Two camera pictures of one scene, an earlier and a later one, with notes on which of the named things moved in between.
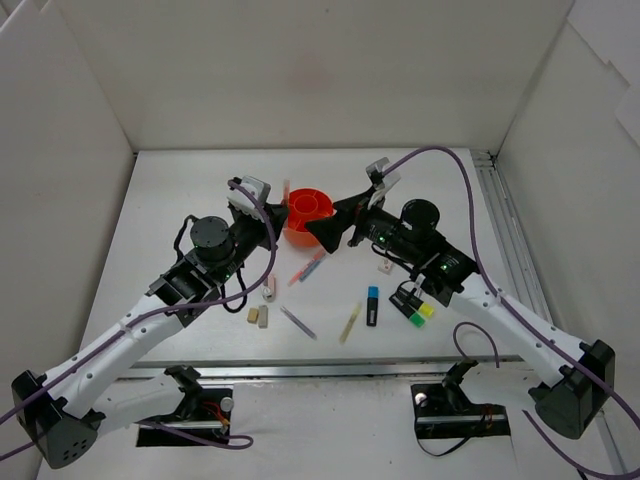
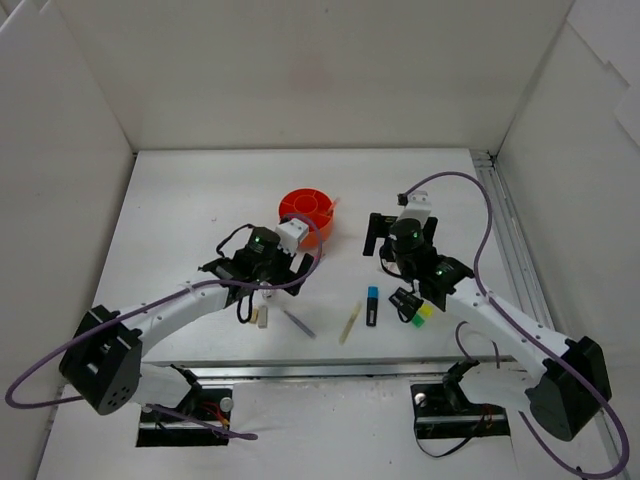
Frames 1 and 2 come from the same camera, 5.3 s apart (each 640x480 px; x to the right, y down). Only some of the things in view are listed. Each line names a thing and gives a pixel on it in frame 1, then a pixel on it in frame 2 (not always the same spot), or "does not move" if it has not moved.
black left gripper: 267,224 -> 293,273
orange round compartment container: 305,204 does not move
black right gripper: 357,223 -> 382,233
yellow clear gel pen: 349,324 does not move
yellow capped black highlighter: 424,308 does not move
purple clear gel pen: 298,323 does not move
